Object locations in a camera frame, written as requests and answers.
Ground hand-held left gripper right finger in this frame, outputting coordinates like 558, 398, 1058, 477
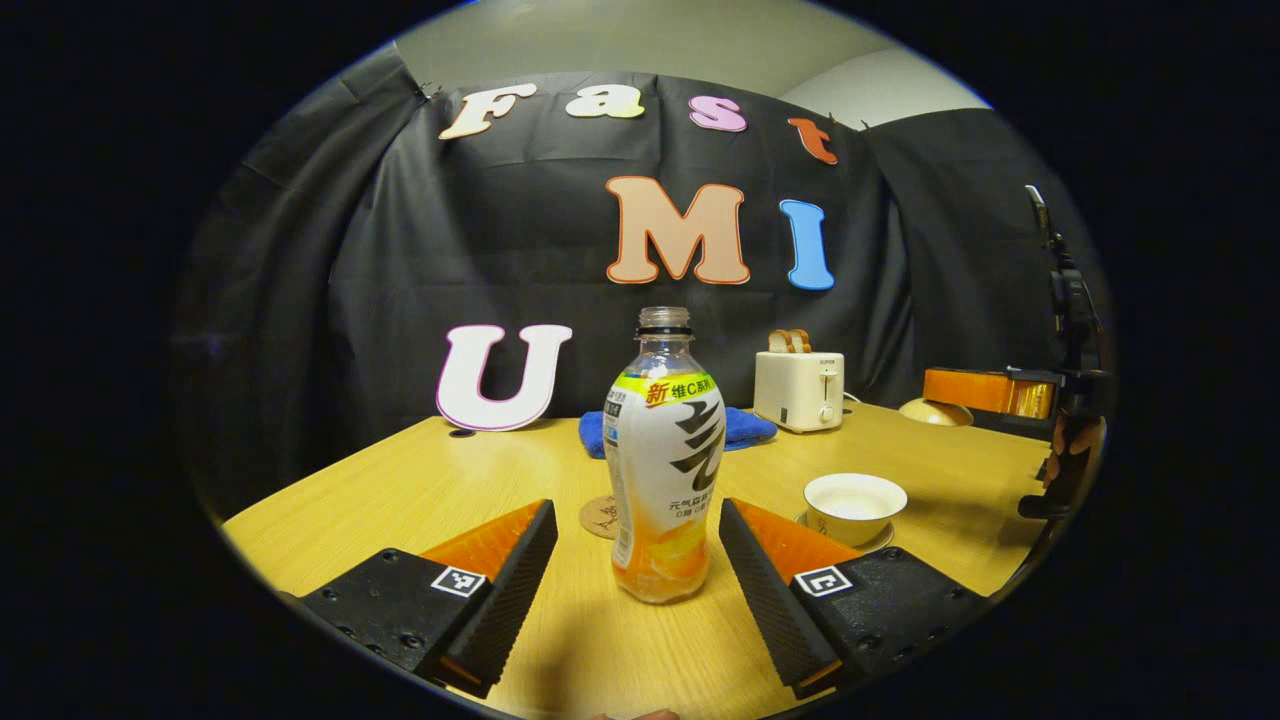
718, 498, 991, 701

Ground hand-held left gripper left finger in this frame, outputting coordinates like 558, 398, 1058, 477
290, 500, 559, 701

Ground cream teacup lid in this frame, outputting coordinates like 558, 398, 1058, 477
898, 398, 974, 428

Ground round wooden coaster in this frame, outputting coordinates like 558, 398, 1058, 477
579, 494, 621, 541

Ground cream ceramic teacup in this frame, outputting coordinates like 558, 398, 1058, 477
804, 473, 909, 548

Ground clear labelled water bottle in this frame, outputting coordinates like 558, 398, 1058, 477
602, 306, 727, 605

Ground blue folded towel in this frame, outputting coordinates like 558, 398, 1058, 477
579, 406, 778, 460

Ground cream toaster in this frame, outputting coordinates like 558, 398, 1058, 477
753, 350, 846, 434

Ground black backdrop cloth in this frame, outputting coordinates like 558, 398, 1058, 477
170, 45, 1111, 521

